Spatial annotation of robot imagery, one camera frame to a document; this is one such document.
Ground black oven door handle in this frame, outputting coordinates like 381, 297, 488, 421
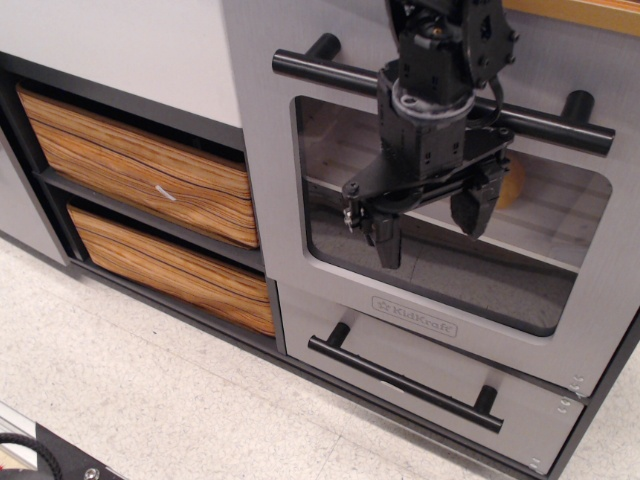
272, 33, 616, 156

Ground lower wood-pattern storage bin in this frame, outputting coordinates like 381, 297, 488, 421
67, 203, 276, 337

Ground upper wood-pattern storage bin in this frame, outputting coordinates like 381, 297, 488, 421
16, 85, 259, 249

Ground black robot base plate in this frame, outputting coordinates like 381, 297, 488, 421
35, 423, 123, 480

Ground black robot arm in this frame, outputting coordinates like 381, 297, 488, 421
342, 1, 518, 269

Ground grey lower oven drawer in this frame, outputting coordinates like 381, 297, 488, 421
279, 286, 585, 475

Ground wooden countertop edge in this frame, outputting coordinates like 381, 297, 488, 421
503, 0, 639, 37

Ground black drawer handle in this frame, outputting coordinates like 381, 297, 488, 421
307, 322, 504, 433

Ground toy chicken drumstick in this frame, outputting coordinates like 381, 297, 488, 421
496, 159, 526, 209

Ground grey toy oven door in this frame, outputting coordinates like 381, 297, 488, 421
223, 1, 639, 397

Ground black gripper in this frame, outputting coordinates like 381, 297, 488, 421
342, 64, 514, 270

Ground wood-pattern storage bin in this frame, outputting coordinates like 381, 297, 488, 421
16, 85, 259, 249
67, 203, 276, 337

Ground black braided cable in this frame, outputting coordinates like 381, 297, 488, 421
0, 432, 63, 480

